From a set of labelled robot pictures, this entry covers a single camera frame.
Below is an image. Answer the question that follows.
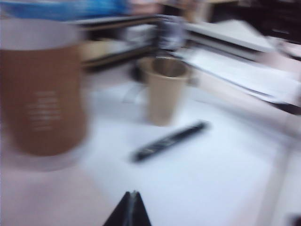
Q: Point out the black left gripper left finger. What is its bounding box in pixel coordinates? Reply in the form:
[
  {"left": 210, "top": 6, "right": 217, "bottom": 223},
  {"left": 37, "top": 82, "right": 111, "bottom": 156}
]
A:
[{"left": 102, "top": 191, "right": 133, "bottom": 226}]

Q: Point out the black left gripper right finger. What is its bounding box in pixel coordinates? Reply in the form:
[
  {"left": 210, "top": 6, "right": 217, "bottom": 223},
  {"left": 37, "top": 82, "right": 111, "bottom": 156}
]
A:
[{"left": 132, "top": 190, "right": 152, "bottom": 226}]

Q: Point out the thick black marker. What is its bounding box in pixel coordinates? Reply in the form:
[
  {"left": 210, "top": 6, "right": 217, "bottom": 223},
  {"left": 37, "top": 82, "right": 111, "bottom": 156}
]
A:
[{"left": 131, "top": 120, "right": 211, "bottom": 163}]

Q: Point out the beige paper cup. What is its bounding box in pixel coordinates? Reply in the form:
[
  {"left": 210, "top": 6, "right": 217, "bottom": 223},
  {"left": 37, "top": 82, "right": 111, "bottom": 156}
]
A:
[{"left": 138, "top": 57, "right": 192, "bottom": 127}]

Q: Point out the slim black marker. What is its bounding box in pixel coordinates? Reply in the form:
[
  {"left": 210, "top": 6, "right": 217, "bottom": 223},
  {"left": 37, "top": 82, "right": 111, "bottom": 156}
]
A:
[{"left": 158, "top": 16, "right": 174, "bottom": 51}]

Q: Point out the white paper sheet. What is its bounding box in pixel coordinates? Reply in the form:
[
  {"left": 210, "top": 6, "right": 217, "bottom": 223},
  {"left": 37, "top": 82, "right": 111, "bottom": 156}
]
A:
[{"left": 79, "top": 82, "right": 290, "bottom": 226}]

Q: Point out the clear plastic jar brown label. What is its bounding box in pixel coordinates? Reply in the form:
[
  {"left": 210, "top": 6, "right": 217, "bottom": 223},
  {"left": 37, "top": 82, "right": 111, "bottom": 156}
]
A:
[{"left": 0, "top": 18, "right": 92, "bottom": 172}]

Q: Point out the wooden desk shelf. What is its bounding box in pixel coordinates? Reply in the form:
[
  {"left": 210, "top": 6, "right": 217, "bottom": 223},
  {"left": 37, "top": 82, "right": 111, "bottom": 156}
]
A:
[{"left": 77, "top": 14, "right": 165, "bottom": 71}]

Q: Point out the cream box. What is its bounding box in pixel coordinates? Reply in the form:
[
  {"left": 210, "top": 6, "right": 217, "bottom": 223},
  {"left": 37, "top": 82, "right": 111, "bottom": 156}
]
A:
[{"left": 79, "top": 40, "right": 123, "bottom": 62}]

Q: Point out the stack of papers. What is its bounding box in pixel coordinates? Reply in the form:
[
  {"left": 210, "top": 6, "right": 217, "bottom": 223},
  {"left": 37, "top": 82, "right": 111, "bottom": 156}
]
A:
[{"left": 178, "top": 47, "right": 301, "bottom": 106}]

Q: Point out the grey flat item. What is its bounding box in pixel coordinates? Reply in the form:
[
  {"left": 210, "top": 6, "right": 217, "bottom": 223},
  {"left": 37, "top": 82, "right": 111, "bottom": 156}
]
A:
[{"left": 185, "top": 18, "right": 275, "bottom": 54}]

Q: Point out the blue wet wipes pack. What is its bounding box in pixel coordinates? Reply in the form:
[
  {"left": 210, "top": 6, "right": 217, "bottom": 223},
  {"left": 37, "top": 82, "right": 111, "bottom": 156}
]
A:
[{"left": 0, "top": 0, "right": 132, "bottom": 19}]

